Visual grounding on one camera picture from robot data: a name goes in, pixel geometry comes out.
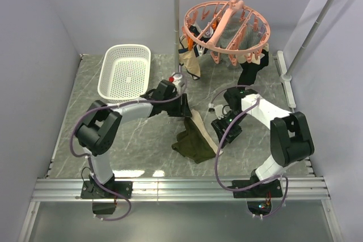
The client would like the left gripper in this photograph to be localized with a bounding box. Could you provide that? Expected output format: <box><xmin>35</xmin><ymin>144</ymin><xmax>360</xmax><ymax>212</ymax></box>
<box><xmin>163</xmin><ymin>93</ymin><xmax>192</xmax><ymax>117</ymax></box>

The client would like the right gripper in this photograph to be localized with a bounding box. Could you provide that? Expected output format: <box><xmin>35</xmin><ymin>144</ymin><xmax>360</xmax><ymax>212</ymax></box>
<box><xmin>211</xmin><ymin>111</ymin><xmax>247</xmax><ymax>149</ymax></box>

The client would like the olive green underwear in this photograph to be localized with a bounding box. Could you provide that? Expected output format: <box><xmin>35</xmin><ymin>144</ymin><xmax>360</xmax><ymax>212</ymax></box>
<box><xmin>171</xmin><ymin>109</ymin><xmax>218</xmax><ymax>164</ymax></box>

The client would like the black underwear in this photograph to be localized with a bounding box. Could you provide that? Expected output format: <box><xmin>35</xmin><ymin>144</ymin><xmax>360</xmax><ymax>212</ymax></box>
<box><xmin>238</xmin><ymin>43</ymin><xmax>269</xmax><ymax>90</ymax></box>

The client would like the pink round clip hanger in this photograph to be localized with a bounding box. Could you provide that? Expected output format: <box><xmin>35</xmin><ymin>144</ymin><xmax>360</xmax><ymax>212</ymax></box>
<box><xmin>181</xmin><ymin>0</ymin><xmax>271</xmax><ymax>66</ymax></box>

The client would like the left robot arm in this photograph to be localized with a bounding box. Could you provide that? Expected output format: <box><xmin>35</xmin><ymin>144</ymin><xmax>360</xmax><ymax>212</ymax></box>
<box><xmin>73</xmin><ymin>79</ymin><xmax>192</xmax><ymax>198</ymax></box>

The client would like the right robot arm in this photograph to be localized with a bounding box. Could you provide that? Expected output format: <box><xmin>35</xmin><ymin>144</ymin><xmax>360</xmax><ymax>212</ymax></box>
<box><xmin>212</xmin><ymin>86</ymin><xmax>315</xmax><ymax>197</ymax></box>

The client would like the beige hanging underwear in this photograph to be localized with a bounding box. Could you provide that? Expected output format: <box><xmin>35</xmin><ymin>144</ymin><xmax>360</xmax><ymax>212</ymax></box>
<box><xmin>178</xmin><ymin>36</ymin><xmax>201</xmax><ymax>80</ymax></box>

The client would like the grey striped hanging underwear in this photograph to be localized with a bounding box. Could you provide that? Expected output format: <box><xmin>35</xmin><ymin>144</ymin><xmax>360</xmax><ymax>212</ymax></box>
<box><xmin>220</xmin><ymin>18</ymin><xmax>263</xmax><ymax>69</ymax></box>

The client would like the white plastic basket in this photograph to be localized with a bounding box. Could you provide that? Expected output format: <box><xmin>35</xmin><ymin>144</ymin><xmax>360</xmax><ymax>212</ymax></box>
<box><xmin>98</xmin><ymin>44</ymin><xmax>151</xmax><ymax>103</ymax></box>

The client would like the metal clothes rack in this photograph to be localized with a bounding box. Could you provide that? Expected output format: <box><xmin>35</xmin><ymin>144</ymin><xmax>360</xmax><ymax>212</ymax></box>
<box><xmin>174</xmin><ymin>0</ymin><xmax>334</xmax><ymax>110</ymax></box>

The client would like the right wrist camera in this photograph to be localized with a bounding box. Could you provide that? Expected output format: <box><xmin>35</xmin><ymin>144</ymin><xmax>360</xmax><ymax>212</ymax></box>
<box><xmin>208</xmin><ymin>103</ymin><xmax>225</xmax><ymax>119</ymax></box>

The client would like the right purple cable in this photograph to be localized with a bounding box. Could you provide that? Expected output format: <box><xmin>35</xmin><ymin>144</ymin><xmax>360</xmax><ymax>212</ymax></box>
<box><xmin>209</xmin><ymin>84</ymin><xmax>289</xmax><ymax>219</ymax></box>

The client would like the purple cable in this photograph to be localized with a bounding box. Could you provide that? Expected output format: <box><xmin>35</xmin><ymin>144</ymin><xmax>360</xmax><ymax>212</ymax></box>
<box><xmin>209</xmin><ymin>84</ymin><xmax>289</xmax><ymax>219</ymax></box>
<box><xmin>70</xmin><ymin>72</ymin><xmax>188</xmax><ymax>222</ymax></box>

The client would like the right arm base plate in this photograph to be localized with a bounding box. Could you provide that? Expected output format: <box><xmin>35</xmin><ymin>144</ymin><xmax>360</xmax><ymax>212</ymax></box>
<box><xmin>231</xmin><ymin>179</ymin><xmax>284</xmax><ymax>199</ymax></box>

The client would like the aluminium rail frame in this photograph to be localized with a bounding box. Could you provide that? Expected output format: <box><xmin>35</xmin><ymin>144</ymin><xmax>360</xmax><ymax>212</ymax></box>
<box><xmin>20</xmin><ymin>55</ymin><xmax>343</xmax><ymax>241</ymax></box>

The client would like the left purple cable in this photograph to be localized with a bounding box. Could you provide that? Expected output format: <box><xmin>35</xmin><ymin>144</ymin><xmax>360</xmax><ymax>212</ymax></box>
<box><xmin>70</xmin><ymin>72</ymin><xmax>188</xmax><ymax>222</ymax></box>

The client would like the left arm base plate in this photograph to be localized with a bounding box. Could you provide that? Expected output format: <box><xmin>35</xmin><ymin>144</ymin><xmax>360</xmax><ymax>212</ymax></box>
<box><xmin>80</xmin><ymin>180</ymin><xmax>133</xmax><ymax>199</ymax></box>

